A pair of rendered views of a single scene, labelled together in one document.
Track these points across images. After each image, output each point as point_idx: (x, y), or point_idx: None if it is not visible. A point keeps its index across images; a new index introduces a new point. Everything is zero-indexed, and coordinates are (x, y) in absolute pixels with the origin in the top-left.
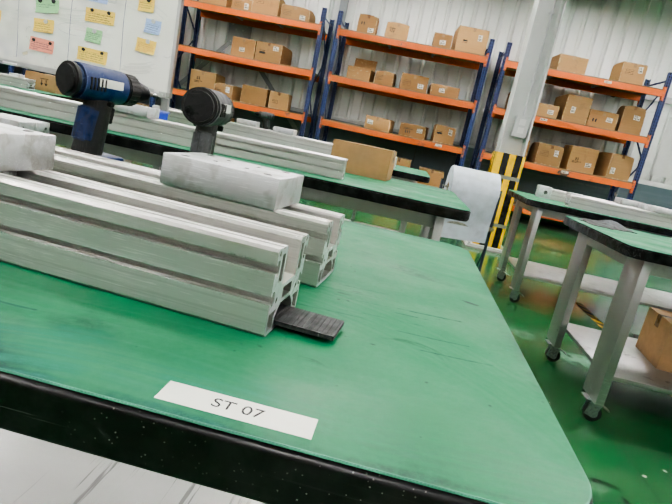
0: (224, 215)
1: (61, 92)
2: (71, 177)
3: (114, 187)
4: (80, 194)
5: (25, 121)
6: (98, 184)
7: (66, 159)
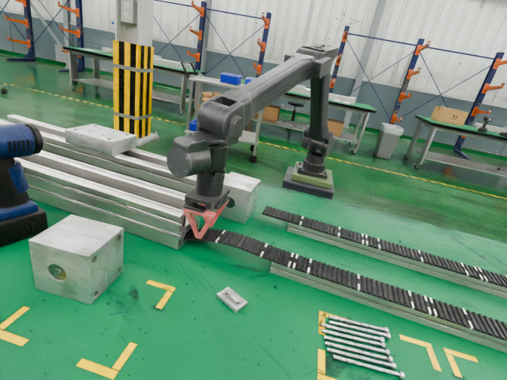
0: (10, 124)
1: (38, 153)
2: (59, 138)
3: (44, 134)
4: (61, 130)
5: (64, 219)
6: (50, 135)
7: (53, 154)
